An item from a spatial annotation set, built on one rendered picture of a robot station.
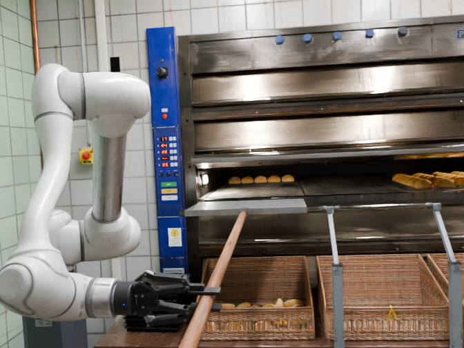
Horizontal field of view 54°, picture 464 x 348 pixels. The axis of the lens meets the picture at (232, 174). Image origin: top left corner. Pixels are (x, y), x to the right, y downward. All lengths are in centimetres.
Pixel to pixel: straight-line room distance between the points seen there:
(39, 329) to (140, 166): 119
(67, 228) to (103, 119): 51
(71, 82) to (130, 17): 146
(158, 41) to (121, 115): 134
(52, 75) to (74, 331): 90
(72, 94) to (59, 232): 58
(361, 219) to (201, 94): 112
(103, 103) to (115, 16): 150
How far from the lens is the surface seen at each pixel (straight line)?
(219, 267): 122
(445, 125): 267
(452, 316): 217
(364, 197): 258
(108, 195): 156
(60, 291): 99
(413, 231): 265
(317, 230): 257
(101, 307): 108
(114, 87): 133
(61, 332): 176
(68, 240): 170
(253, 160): 238
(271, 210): 203
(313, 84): 255
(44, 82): 134
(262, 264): 257
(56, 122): 128
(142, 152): 264
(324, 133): 253
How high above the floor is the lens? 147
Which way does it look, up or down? 3 degrees down
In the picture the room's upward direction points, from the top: 3 degrees counter-clockwise
